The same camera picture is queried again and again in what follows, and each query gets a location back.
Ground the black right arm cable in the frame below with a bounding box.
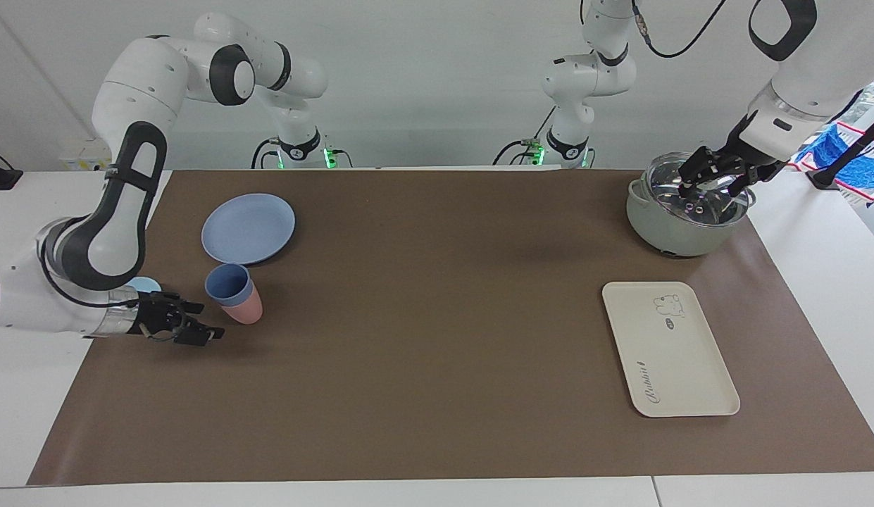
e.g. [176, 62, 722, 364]
[39, 239, 140, 309]

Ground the black right base cable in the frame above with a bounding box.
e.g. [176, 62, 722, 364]
[251, 137, 281, 170]

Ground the black stand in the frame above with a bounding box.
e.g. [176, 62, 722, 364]
[806, 111, 874, 191]

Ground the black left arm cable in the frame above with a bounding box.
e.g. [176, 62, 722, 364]
[630, 0, 728, 59]

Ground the blue round plate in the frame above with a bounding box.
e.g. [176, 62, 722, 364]
[201, 193, 296, 266]

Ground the pale green pot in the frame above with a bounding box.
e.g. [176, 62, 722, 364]
[625, 152, 756, 258]

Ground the black left base cable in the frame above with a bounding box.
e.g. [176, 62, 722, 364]
[493, 106, 558, 167]

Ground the cream rabbit print tray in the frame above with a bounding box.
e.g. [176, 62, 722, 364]
[601, 281, 741, 418]

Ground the black base cable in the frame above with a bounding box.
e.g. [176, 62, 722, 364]
[251, 137, 281, 170]
[493, 106, 558, 167]

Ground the blue ribbed cup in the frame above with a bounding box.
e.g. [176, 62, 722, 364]
[204, 263, 255, 306]

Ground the brown table mat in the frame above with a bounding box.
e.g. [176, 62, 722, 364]
[27, 169, 874, 487]

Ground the glass pot lid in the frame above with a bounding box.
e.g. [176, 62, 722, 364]
[646, 152, 753, 227]

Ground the pale yellow box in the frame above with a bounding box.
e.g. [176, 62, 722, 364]
[58, 137, 112, 173]

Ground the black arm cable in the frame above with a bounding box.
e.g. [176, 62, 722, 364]
[39, 239, 140, 309]
[630, 0, 728, 59]

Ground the pink cup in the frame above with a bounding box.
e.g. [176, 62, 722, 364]
[216, 281, 263, 325]

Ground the blue cloth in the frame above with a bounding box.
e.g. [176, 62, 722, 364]
[792, 121, 874, 206]

